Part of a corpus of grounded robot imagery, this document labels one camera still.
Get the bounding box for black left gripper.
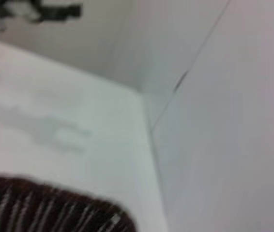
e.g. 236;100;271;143
29;0;83;24

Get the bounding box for dark brown woven basket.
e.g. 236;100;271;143
0;174;137;232

